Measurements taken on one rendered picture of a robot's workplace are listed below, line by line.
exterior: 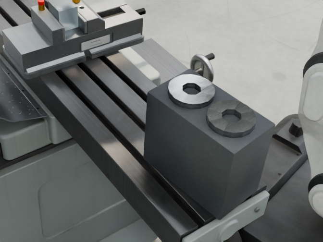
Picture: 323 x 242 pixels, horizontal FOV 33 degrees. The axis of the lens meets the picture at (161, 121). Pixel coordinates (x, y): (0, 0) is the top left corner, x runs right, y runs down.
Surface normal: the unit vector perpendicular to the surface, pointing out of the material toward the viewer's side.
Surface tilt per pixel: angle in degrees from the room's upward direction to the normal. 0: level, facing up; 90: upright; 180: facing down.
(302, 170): 0
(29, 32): 0
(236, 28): 0
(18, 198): 90
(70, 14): 90
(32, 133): 90
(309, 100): 90
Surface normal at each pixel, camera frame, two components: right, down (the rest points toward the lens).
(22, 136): 0.59, 0.57
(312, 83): -0.64, 0.49
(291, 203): 0.07, -0.74
